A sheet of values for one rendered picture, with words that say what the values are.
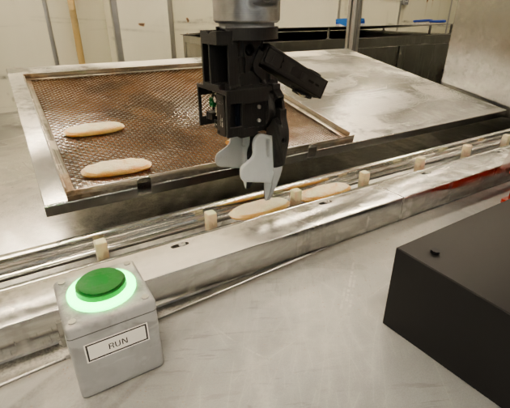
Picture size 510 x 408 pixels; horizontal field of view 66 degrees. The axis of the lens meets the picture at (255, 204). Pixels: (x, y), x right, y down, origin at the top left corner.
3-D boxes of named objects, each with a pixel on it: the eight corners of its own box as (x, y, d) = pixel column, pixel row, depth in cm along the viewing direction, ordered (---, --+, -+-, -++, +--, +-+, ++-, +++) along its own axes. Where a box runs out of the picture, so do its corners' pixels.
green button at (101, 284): (82, 317, 31) (78, 302, 30) (74, 290, 34) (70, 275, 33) (133, 300, 33) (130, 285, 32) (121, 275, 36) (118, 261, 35)
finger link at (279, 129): (258, 165, 52) (251, 97, 49) (269, 162, 53) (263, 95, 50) (280, 169, 48) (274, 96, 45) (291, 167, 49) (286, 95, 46)
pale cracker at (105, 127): (65, 139, 65) (64, 133, 64) (61, 130, 67) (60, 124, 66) (127, 131, 69) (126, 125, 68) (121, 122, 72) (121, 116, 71)
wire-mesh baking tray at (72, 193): (67, 201, 51) (65, 192, 50) (24, 80, 85) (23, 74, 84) (353, 142, 75) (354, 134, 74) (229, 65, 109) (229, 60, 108)
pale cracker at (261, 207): (237, 224, 53) (238, 216, 52) (223, 213, 55) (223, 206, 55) (295, 206, 58) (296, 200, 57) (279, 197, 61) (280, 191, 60)
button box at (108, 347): (83, 434, 33) (54, 335, 29) (69, 368, 39) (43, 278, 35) (176, 390, 37) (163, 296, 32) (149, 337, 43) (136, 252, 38)
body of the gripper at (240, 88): (198, 129, 50) (191, 26, 45) (254, 120, 55) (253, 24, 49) (229, 145, 45) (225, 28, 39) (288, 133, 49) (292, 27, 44)
